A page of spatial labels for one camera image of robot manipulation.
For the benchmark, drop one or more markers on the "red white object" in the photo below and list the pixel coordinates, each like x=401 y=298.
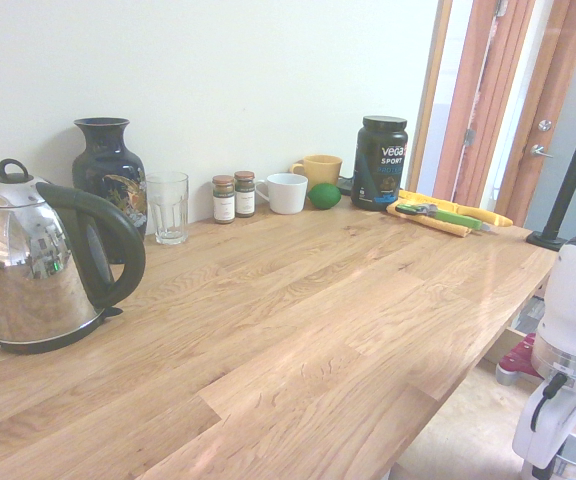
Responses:
x=515 y=362

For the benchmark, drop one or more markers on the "black Ulanzi camera stand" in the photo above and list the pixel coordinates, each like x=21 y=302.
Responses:
x=575 y=160

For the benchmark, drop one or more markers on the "yellow mug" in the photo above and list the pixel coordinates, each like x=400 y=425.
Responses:
x=324 y=170

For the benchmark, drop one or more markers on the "yellow cloth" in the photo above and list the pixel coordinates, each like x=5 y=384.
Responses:
x=448 y=226

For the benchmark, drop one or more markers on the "silver deadbolt lock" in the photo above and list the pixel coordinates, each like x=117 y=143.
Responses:
x=545 y=125

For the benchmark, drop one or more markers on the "spice jar copper lid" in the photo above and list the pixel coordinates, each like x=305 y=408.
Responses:
x=224 y=202
x=245 y=197

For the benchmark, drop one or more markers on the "green lime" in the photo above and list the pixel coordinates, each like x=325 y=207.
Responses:
x=324 y=196

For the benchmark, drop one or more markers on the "black Vega protein tub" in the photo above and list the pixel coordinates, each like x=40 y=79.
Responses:
x=379 y=165

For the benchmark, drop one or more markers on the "black flat device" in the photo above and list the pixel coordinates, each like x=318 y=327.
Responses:
x=346 y=186

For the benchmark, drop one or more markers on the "clear glass tumbler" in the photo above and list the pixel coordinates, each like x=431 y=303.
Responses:
x=168 y=210

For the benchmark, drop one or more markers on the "stainless steel electric kettle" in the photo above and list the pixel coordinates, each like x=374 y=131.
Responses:
x=28 y=270

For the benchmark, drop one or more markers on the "wooden door frame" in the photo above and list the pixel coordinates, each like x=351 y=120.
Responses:
x=488 y=100

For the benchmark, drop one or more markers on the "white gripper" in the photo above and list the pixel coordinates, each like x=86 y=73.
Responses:
x=548 y=430

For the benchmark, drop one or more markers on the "silver door lever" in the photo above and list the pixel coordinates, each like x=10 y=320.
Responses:
x=540 y=151

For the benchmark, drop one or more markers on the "dark blue painted vase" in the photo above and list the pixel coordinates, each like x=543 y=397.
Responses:
x=105 y=170

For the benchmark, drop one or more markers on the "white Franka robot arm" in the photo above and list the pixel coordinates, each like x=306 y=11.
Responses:
x=575 y=300

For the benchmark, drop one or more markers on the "plain white cup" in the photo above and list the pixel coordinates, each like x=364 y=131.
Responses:
x=285 y=195

